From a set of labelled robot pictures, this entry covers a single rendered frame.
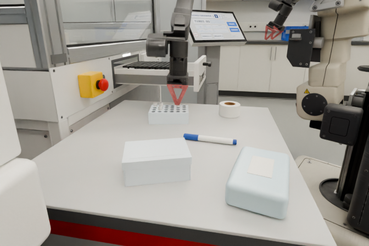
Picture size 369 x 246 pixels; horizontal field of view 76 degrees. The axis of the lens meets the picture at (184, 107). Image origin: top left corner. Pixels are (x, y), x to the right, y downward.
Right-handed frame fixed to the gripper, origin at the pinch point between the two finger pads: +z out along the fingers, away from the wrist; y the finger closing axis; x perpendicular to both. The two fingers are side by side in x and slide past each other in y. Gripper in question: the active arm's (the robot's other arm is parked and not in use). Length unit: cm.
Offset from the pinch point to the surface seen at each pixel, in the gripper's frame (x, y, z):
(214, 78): 25, -124, 13
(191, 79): 4.4, -12.9, -5.1
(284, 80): 153, -298, 44
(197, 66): 6.3, -10.9, -10.6
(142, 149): -5.0, 33.3, 0.4
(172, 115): -1.0, 7.0, 2.2
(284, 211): 18.4, 45.8, 3.0
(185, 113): 3.0, 6.8, 1.5
